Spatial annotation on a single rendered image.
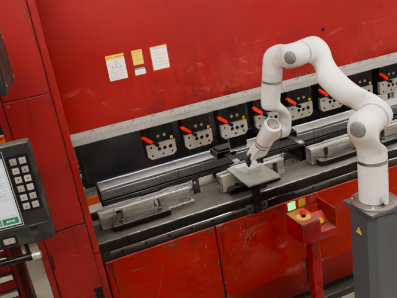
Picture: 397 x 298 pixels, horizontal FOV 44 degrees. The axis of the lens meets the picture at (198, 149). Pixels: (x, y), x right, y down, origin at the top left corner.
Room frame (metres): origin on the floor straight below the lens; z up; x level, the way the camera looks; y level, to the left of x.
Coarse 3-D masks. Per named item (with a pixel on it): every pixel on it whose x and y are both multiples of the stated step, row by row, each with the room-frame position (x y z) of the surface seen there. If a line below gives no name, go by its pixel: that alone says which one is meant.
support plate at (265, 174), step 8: (232, 168) 2.45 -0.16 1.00; (264, 168) 2.38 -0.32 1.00; (240, 176) 2.32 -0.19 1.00; (248, 176) 2.31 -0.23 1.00; (256, 176) 2.29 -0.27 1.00; (264, 176) 2.28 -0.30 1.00; (272, 176) 2.26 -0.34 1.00; (280, 176) 2.25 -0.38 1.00; (248, 184) 2.21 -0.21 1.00; (256, 184) 2.21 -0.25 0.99
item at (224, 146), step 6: (222, 144) 2.74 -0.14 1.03; (210, 150) 2.73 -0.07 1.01; (216, 150) 2.67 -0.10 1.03; (222, 150) 2.66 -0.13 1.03; (228, 150) 2.66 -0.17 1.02; (216, 156) 2.65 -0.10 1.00; (222, 156) 2.65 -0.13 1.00; (228, 156) 2.61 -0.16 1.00; (234, 156) 2.60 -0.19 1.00; (234, 162) 2.52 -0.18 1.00
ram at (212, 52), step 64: (64, 0) 2.24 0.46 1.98; (128, 0) 2.32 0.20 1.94; (192, 0) 2.41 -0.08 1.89; (256, 0) 2.51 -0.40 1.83; (320, 0) 2.62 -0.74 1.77; (384, 0) 2.75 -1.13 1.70; (64, 64) 2.22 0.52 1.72; (128, 64) 2.30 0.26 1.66; (192, 64) 2.40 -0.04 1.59; (256, 64) 2.50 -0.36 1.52; (384, 64) 2.74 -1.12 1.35; (128, 128) 2.28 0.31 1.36
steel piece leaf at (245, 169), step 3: (246, 165) 2.45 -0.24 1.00; (240, 168) 2.42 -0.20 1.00; (243, 168) 2.42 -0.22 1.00; (246, 168) 2.41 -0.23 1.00; (249, 168) 2.40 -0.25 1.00; (252, 168) 2.40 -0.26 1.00; (255, 168) 2.35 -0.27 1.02; (258, 168) 2.36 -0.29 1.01; (243, 171) 2.37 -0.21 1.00; (246, 171) 2.36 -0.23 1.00; (249, 171) 2.33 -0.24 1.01; (252, 171) 2.34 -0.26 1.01; (255, 171) 2.35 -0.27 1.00
